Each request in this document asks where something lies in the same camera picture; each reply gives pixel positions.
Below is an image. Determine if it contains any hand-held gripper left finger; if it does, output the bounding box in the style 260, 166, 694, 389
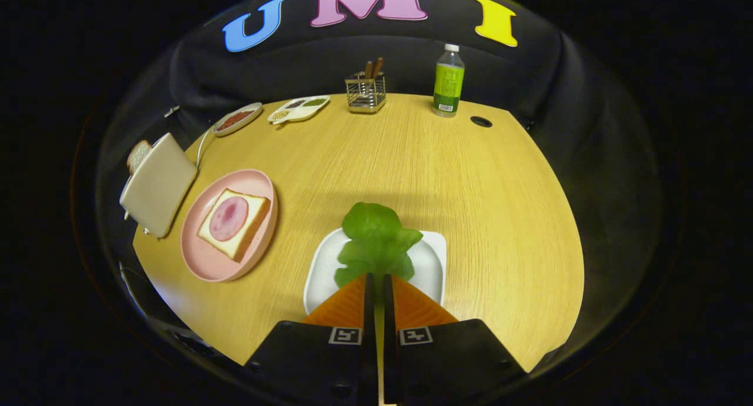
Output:
243, 273, 378, 406

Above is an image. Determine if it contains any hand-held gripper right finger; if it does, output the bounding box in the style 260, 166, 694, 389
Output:
383, 274, 527, 406

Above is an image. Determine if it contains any green lettuce leaf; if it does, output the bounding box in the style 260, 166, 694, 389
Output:
334, 202, 424, 315

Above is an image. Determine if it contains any toast bread slice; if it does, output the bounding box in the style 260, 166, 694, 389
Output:
127, 139, 154, 175

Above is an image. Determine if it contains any white square plate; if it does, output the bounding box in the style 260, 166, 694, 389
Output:
303, 228, 448, 315

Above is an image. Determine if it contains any pink round plate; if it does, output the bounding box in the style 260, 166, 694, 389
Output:
181, 169, 278, 283

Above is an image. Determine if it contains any bread slice with ham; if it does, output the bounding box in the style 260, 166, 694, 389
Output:
196, 188, 272, 263

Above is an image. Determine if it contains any pink ham slice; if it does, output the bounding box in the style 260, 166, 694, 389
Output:
209, 196, 249, 242

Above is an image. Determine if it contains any white toaster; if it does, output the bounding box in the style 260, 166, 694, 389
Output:
119, 132, 198, 239

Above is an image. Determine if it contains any white divided bean dish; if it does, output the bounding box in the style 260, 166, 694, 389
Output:
268, 95, 331, 125

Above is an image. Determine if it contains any brown meat slice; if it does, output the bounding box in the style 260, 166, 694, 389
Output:
219, 111, 254, 131

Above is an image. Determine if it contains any round plate with meat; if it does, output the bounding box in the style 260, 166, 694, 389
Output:
212, 102, 264, 138

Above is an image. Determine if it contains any green label drink bottle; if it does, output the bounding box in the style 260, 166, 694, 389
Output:
432, 44, 465, 118

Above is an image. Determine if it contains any black backdrop cloth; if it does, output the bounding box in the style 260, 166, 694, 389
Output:
94, 0, 668, 365

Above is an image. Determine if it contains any white toaster cable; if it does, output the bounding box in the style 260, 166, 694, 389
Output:
196, 127, 218, 167

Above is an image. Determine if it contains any metal wire utensil holder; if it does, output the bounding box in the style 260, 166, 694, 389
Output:
345, 71, 387, 114

